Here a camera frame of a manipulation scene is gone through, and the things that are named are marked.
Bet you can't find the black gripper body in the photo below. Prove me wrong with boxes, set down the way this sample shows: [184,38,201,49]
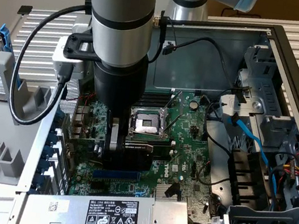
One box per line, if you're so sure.
[85,47,152,122]

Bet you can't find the green graphics card black shroud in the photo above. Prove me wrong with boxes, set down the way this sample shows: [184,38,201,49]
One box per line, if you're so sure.
[63,130,157,177]

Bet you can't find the CPU socket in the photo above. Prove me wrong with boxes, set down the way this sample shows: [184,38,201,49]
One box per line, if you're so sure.
[125,102,176,146]

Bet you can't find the black RAM slot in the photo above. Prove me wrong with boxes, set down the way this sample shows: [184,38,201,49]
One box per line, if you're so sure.
[140,96,174,114]
[142,87,176,105]
[124,132,177,152]

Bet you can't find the blue expansion slot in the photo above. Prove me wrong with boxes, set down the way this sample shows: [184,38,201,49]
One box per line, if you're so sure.
[91,164,142,186]

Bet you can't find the short black expansion slot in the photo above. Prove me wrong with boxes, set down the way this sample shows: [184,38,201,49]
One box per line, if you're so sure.
[89,179,107,192]

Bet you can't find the blue slot retention clip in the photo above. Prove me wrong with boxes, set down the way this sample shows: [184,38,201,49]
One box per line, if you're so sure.
[43,143,55,161]
[29,173,44,195]
[48,126,61,146]
[54,111,66,129]
[37,159,49,176]

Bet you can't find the thin metal locking lever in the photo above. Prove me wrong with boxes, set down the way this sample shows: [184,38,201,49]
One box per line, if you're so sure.
[163,92,186,136]

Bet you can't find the silver chipset heatsink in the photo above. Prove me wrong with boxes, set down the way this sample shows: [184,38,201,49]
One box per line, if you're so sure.
[153,180,185,204]

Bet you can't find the green motherboard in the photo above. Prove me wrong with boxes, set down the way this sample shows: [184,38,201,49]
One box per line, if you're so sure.
[57,73,245,224]

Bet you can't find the open grey PC case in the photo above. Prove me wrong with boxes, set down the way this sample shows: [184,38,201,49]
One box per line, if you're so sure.
[8,0,299,224]

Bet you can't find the coin battery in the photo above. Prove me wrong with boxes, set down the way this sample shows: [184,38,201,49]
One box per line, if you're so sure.
[189,99,200,112]

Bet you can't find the silver power supply unit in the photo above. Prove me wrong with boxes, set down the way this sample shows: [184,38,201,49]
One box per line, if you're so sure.
[20,174,199,224]

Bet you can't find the blue plastic disk caddy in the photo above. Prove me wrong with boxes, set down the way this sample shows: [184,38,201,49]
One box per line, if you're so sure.
[0,23,37,95]

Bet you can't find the small black clip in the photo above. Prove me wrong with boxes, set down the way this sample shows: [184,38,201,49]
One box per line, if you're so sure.
[16,3,34,17]

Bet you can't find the black fan shroud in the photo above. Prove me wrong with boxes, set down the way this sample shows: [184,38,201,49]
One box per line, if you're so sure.
[221,147,274,212]

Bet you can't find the black wire with connector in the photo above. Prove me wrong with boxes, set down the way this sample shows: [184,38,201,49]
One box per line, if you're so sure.
[156,30,258,103]

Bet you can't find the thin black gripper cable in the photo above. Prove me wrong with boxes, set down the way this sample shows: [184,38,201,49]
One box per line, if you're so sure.
[145,9,172,66]

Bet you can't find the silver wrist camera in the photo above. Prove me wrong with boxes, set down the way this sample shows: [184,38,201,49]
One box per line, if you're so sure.
[48,28,105,84]

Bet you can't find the thin black wire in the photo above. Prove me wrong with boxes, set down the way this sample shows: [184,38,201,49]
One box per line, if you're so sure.
[163,16,182,48]

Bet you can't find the thick black wire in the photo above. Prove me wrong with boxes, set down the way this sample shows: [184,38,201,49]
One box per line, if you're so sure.
[199,97,241,158]

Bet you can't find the thick black camera cable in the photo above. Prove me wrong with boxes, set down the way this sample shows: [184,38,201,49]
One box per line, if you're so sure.
[3,0,95,134]

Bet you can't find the blue SATA wire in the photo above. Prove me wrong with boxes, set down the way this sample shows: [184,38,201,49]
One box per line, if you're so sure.
[220,112,278,169]

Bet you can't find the yellow red black power wires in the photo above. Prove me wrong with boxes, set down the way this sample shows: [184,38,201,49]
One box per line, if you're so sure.
[268,150,299,192]

